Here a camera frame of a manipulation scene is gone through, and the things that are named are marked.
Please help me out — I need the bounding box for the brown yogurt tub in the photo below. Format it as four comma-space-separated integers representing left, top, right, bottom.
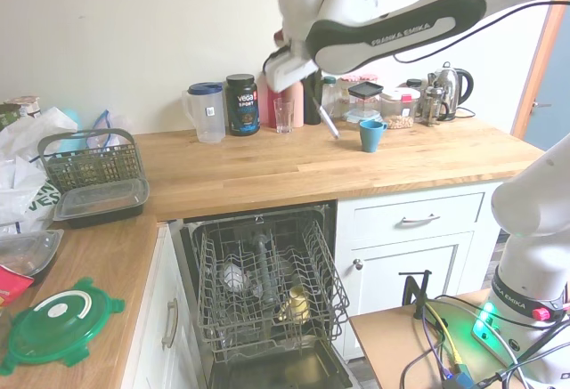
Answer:
3, 95, 43, 120

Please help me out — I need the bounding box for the black dishwasher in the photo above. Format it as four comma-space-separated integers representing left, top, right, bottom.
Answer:
168, 199, 357, 389

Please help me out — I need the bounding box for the yellow mug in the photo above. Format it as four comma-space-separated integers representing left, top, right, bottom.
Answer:
276, 285, 313, 324

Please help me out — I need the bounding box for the stainless steel electric kettle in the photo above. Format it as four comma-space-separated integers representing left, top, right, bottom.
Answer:
432, 61, 476, 123

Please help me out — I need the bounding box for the white cabinet drawer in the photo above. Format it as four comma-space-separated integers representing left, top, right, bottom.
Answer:
350, 190, 487, 242

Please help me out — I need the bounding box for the blue cable adapter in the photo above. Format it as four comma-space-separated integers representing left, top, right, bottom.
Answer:
444, 361, 476, 386

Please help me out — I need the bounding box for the white plastic shopping bag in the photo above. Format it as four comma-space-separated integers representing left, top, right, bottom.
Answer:
0, 106, 79, 235

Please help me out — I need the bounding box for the clear pitcher with blue lid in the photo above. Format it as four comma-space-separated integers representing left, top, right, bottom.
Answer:
181, 81, 225, 145

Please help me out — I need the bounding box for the red snack packet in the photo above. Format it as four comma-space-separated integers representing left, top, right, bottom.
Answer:
0, 263, 36, 308

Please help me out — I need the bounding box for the clear bottle with green cap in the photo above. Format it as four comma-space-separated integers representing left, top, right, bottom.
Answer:
322, 76, 340, 123

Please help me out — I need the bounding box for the clear container black square lid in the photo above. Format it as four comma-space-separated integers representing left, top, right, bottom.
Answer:
347, 80, 385, 122

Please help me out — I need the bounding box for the glass french press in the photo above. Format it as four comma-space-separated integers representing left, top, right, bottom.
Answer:
419, 75, 447, 128

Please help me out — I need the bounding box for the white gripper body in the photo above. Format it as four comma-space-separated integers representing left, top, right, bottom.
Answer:
262, 43, 320, 94

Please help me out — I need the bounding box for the flat container with blue lid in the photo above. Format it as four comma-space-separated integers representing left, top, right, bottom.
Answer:
344, 110, 383, 125

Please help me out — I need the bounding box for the clear zip bag blue seal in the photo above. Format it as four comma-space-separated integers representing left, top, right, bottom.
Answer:
86, 109, 134, 150

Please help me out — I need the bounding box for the grey dishwasher spray tube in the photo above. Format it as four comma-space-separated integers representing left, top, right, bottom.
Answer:
252, 232, 280, 306

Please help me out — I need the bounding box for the teal plastic item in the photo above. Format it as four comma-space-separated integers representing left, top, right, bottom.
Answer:
56, 106, 88, 152

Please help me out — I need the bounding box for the pink water bottle black cap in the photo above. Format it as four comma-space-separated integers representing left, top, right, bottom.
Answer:
287, 81, 306, 128

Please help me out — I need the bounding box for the silver metal fork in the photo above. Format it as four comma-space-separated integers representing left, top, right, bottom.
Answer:
312, 97, 343, 141

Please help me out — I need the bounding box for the silver bar cabinet handle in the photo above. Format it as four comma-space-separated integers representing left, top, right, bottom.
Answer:
160, 297, 180, 350

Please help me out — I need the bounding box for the white cup in rack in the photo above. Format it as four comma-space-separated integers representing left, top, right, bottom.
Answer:
220, 260, 251, 294

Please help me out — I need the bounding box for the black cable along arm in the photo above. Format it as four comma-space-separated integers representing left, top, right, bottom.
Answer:
393, 0, 570, 65

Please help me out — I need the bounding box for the blue ceramic mug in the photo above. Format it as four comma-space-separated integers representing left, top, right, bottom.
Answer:
358, 118, 389, 154

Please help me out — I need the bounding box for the wooden robot mounting board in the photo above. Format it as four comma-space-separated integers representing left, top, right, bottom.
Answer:
348, 289, 525, 389

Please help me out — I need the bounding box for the black Vega protein tub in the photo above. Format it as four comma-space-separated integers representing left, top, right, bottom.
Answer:
224, 73, 261, 137

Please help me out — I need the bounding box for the blue door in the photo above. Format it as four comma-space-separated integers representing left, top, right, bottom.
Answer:
510, 1, 570, 150

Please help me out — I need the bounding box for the white cabinet door bar handle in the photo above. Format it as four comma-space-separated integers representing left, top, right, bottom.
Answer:
126, 223, 204, 389

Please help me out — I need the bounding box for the black shaker bottle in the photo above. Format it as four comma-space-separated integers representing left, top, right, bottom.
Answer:
304, 70, 325, 126

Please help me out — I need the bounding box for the grey dishwasher cutlery basket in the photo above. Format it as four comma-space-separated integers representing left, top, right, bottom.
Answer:
37, 128, 144, 195

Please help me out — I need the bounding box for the yellow network cable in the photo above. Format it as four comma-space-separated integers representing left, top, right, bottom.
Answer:
427, 311, 465, 366

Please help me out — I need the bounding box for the white cabinet door with knob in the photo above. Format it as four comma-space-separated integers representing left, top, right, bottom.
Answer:
348, 231, 476, 360

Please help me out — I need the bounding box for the clear drinking glass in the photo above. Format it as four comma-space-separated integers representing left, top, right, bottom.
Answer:
273, 97, 296, 134

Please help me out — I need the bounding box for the purple cable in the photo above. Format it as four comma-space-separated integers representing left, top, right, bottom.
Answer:
420, 304, 453, 381

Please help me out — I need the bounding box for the black food container clear lid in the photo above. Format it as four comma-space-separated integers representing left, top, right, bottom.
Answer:
53, 178, 151, 230

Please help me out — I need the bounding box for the black takeout container clear lid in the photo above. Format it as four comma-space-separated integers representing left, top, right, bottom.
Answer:
0, 228, 65, 287

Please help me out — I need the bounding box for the green round container lid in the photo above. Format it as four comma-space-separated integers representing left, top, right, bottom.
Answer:
0, 276, 126, 377

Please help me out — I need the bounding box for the grey wire dishwasher rack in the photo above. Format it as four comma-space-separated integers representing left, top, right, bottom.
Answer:
193, 213, 351, 366

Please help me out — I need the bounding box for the glass jar red cloth lid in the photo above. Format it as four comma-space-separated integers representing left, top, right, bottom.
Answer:
338, 74, 360, 118

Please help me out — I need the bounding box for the black clamp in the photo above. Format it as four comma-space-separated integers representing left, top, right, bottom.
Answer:
398, 268, 434, 320

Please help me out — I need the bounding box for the silver drawer handle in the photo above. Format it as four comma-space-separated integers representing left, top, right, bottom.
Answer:
400, 213, 442, 227

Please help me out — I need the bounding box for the red water bottle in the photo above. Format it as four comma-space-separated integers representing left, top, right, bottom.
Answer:
265, 28, 287, 129

